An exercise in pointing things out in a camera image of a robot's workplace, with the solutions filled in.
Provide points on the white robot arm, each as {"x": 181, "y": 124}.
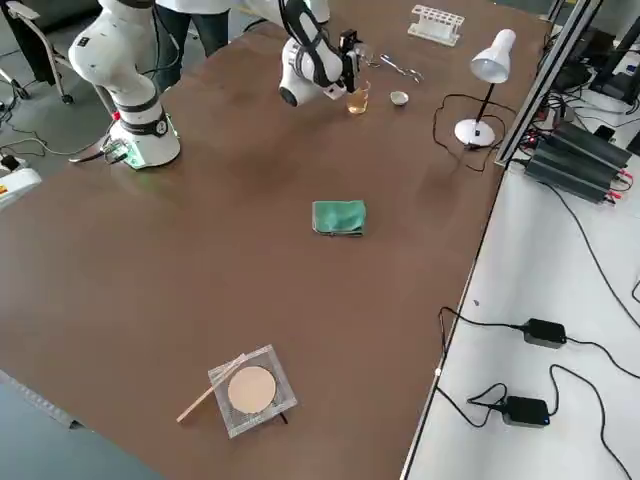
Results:
{"x": 125, "y": 60}

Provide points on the glass beaker with yellow liquid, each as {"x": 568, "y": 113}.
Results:
{"x": 359, "y": 102}

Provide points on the aluminium frame post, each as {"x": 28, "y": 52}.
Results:
{"x": 540, "y": 85}

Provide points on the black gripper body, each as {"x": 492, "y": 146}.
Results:
{"x": 349, "y": 67}

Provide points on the white test tube rack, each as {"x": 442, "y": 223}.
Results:
{"x": 435, "y": 27}

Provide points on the grey office chair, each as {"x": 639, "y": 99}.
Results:
{"x": 30, "y": 45}

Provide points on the small white porcelain dish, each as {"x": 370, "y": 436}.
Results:
{"x": 399, "y": 99}

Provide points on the green folded cloth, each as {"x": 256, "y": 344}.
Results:
{"x": 340, "y": 219}

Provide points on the small glass beaker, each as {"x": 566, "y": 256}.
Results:
{"x": 366, "y": 56}

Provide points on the black power adaptor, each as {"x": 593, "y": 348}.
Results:
{"x": 545, "y": 332}
{"x": 525, "y": 411}

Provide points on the wooden test tube clamp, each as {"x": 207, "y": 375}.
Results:
{"x": 197, "y": 401}

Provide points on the metal crucible tongs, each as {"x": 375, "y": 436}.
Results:
{"x": 400, "y": 67}

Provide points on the black power supply unit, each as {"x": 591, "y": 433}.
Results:
{"x": 595, "y": 142}
{"x": 570, "y": 172}

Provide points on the white cabinet with warning label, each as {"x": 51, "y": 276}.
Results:
{"x": 17, "y": 187}

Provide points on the person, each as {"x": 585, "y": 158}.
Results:
{"x": 200, "y": 25}

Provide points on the white desk lamp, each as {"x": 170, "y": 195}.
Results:
{"x": 492, "y": 62}

